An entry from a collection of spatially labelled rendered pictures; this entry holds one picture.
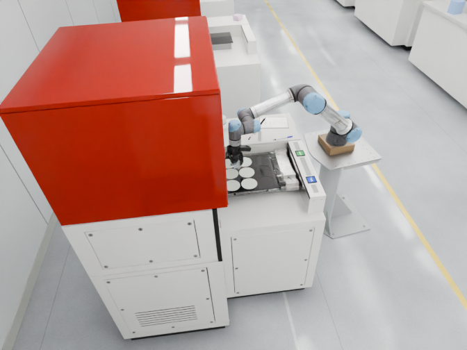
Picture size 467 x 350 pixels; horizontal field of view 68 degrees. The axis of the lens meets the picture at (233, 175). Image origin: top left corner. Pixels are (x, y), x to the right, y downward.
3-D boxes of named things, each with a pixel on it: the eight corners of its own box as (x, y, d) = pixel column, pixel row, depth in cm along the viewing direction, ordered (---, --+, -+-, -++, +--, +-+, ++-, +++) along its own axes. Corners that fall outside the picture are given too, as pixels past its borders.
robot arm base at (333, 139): (337, 132, 260) (340, 121, 253) (351, 142, 249) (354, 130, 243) (321, 138, 255) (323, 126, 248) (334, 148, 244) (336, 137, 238)
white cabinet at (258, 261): (226, 304, 254) (219, 232, 200) (216, 207, 326) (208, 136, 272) (313, 293, 258) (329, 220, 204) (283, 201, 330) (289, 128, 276)
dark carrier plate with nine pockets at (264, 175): (222, 194, 212) (222, 193, 212) (217, 159, 238) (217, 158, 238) (278, 188, 214) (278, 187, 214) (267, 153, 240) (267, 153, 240)
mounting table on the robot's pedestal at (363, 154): (347, 138, 285) (349, 124, 276) (378, 171, 252) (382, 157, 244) (295, 148, 277) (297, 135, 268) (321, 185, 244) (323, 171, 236)
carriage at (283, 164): (285, 191, 218) (286, 187, 216) (274, 155, 245) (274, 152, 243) (298, 189, 219) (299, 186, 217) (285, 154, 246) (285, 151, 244)
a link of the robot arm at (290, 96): (305, 75, 217) (233, 107, 218) (313, 82, 209) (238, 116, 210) (308, 90, 225) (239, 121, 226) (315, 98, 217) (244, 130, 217)
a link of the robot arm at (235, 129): (243, 123, 201) (229, 126, 199) (244, 139, 208) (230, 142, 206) (240, 117, 206) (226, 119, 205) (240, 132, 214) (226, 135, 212)
